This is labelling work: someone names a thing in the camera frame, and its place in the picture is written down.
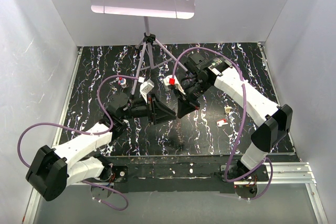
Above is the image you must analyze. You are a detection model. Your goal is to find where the cream key tag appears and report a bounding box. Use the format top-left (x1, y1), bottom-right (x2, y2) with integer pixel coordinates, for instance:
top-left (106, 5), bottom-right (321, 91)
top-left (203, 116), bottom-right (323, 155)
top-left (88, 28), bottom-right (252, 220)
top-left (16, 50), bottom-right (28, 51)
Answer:
top-left (225, 106), bottom-right (232, 113)

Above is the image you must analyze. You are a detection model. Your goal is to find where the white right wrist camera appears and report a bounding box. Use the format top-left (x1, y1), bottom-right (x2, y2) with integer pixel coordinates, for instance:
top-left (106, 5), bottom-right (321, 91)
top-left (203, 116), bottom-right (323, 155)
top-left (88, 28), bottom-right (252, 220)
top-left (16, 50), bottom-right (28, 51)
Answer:
top-left (162, 75), bottom-right (185, 95)

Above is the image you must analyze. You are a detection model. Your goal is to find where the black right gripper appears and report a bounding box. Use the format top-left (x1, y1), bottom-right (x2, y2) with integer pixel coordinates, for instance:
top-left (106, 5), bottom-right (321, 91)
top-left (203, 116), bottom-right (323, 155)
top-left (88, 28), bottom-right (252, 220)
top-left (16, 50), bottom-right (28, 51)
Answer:
top-left (173, 78), bottom-right (212, 119)

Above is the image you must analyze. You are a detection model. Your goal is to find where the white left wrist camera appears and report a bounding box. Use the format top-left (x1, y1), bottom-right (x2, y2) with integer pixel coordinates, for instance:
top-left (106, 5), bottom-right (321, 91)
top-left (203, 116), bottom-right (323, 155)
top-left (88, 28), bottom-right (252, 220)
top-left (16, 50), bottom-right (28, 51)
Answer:
top-left (140, 79), bottom-right (154, 103)

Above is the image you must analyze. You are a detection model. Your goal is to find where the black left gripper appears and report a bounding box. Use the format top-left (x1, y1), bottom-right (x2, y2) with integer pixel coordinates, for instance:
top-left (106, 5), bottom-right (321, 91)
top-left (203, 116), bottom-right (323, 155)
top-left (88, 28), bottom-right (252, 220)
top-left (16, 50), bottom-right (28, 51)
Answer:
top-left (121, 92), bottom-right (176, 124)

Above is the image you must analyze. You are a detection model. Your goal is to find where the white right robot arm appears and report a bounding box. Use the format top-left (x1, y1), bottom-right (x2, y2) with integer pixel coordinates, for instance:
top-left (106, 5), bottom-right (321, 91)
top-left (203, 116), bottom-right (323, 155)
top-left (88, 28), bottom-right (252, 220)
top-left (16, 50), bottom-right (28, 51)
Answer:
top-left (165, 53), bottom-right (293, 182)

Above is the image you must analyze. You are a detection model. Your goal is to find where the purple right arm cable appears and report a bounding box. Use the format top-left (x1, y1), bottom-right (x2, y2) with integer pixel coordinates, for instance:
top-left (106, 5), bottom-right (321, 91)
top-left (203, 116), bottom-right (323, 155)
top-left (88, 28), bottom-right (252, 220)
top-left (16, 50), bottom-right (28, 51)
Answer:
top-left (172, 47), bottom-right (274, 200)

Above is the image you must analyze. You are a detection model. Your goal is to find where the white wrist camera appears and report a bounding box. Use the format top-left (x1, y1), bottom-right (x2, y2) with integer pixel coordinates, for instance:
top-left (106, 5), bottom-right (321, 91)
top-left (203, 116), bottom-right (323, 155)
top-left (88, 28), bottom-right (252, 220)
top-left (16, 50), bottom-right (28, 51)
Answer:
top-left (162, 75), bottom-right (185, 95)
top-left (140, 79), bottom-right (154, 103)

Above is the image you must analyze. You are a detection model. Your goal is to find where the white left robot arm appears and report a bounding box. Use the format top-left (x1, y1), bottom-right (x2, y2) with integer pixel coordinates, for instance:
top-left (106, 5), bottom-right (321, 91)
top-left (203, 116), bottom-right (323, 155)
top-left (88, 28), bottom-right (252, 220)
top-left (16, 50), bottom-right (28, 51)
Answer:
top-left (26, 93), bottom-right (176, 201)

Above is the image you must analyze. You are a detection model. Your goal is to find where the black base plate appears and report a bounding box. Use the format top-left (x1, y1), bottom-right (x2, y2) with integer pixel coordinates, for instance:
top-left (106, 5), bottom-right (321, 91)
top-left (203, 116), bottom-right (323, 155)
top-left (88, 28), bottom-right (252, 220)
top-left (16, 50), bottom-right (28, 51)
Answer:
top-left (104, 155), bottom-right (271, 195)

